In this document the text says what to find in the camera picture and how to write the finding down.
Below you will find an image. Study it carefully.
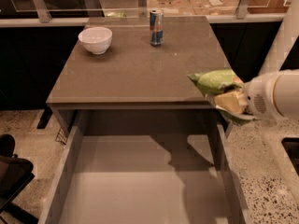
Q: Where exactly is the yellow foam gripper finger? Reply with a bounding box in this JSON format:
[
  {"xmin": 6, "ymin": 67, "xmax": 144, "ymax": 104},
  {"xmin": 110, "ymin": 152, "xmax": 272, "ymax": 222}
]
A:
[{"xmin": 214, "ymin": 91, "xmax": 248, "ymax": 114}]

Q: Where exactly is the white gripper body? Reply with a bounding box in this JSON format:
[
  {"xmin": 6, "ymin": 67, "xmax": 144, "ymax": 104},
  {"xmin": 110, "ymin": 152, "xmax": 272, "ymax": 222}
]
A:
[{"xmin": 245, "ymin": 72, "xmax": 282, "ymax": 119}]

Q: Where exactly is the green jalapeno chip bag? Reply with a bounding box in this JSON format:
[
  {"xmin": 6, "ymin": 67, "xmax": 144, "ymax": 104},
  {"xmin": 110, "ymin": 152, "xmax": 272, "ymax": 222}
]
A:
[{"xmin": 188, "ymin": 69, "xmax": 256, "ymax": 126}]

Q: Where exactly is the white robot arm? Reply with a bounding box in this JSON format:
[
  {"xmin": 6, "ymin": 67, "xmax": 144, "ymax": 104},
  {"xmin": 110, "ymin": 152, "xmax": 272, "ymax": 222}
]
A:
[{"xmin": 213, "ymin": 69, "xmax": 299, "ymax": 120}]

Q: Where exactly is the open grey top drawer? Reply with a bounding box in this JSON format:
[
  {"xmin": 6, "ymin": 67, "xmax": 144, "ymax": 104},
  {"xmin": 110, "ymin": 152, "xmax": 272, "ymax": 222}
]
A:
[{"xmin": 38, "ymin": 110, "xmax": 253, "ymax": 224}]

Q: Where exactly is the flat cardboard box right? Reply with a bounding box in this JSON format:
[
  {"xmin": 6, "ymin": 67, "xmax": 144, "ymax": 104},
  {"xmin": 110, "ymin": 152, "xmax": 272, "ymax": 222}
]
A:
[{"xmin": 189, "ymin": 0, "xmax": 238, "ymax": 15}]

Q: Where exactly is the flat cardboard box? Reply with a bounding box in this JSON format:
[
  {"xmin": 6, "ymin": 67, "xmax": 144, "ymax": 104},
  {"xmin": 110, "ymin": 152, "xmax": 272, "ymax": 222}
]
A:
[
  {"xmin": 189, "ymin": 0, "xmax": 238, "ymax": 15},
  {"xmin": 147, "ymin": 0, "xmax": 194, "ymax": 16}
]

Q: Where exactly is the blue silver energy drink can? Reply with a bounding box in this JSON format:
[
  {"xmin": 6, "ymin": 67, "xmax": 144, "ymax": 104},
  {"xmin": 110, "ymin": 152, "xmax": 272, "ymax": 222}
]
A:
[{"xmin": 149, "ymin": 9, "xmax": 164, "ymax": 47}]

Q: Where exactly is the flat cardboard box left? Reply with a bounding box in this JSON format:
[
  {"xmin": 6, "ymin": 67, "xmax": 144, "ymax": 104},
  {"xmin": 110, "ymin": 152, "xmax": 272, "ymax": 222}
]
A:
[{"xmin": 147, "ymin": 0, "xmax": 194, "ymax": 16}]

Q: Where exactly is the white ceramic bowl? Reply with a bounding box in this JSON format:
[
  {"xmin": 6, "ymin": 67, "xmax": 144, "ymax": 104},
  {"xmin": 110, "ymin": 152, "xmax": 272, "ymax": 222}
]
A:
[{"xmin": 78, "ymin": 27, "xmax": 112, "ymax": 54}]

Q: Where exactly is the black office chair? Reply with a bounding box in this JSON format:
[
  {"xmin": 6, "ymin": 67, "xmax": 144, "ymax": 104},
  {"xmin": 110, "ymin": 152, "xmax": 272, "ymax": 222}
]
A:
[{"xmin": 0, "ymin": 134, "xmax": 38, "ymax": 224}]

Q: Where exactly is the white ledge rail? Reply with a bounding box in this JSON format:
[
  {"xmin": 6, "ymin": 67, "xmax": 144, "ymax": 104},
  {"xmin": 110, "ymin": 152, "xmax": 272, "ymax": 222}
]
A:
[{"xmin": 0, "ymin": 13, "xmax": 285, "ymax": 28}]

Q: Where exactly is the grey metal post right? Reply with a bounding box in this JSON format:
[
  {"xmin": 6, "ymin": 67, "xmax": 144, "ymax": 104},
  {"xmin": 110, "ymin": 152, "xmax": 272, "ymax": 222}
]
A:
[{"xmin": 235, "ymin": 0, "xmax": 250, "ymax": 19}]

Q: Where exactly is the grey metal post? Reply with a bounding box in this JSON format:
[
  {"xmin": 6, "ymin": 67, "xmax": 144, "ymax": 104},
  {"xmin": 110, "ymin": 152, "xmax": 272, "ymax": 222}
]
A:
[
  {"xmin": 235, "ymin": 0, "xmax": 250, "ymax": 19},
  {"xmin": 33, "ymin": 0, "xmax": 51, "ymax": 23},
  {"xmin": 137, "ymin": 0, "xmax": 147, "ymax": 17}
]

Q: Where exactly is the grey metal post middle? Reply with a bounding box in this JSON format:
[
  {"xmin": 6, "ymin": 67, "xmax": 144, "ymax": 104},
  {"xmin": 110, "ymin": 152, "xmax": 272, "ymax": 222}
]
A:
[{"xmin": 137, "ymin": 0, "xmax": 147, "ymax": 17}]

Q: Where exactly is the grey metal post left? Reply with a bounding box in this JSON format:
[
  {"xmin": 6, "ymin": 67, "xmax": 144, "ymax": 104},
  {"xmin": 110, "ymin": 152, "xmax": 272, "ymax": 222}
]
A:
[{"xmin": 33, "ymin": 0, "xmax": 51, "ymax": 23}]

